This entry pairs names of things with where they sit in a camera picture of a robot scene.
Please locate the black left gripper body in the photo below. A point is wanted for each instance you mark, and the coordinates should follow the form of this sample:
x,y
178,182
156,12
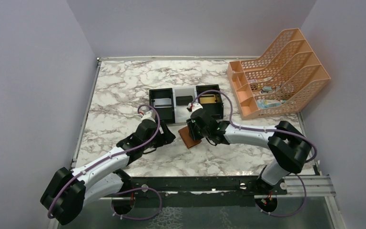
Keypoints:
x,y
163,137

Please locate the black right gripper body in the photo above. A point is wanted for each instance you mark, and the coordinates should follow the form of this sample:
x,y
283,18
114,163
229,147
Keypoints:
x,y
194,129

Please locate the brown leather card holder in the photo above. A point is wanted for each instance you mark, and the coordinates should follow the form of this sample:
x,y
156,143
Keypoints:
x,y
186,138

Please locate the black and white card tray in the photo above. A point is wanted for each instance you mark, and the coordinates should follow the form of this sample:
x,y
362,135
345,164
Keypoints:
x,y
179,114

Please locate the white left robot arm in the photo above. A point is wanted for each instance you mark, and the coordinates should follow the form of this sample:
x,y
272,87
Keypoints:
x,y
70,190

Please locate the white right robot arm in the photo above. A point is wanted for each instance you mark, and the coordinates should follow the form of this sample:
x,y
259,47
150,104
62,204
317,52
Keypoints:
x,y
288,146

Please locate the gold card in tray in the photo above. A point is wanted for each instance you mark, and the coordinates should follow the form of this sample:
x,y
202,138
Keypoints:
x,y
208,100

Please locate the black card in tray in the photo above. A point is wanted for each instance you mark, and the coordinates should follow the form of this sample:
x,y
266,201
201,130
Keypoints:
x,y
183,100

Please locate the silver card in tray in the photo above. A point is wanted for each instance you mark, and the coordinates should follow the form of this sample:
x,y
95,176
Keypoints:
x,y
163,102

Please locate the orange plastic file organizer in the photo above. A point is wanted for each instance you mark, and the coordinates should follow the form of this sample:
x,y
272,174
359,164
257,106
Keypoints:
x,y
283,80

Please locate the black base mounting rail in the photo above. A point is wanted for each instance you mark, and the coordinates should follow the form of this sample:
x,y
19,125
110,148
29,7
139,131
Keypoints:
x,y
313,186

